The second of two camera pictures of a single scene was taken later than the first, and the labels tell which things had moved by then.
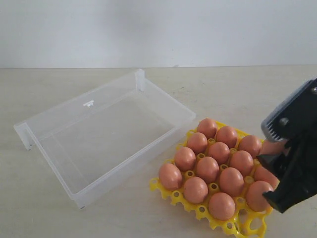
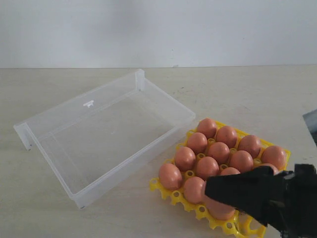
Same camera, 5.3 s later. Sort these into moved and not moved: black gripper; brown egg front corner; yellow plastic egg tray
Moved: black gripper
Not moved: brown egg front corner; yellow plastic egg tray
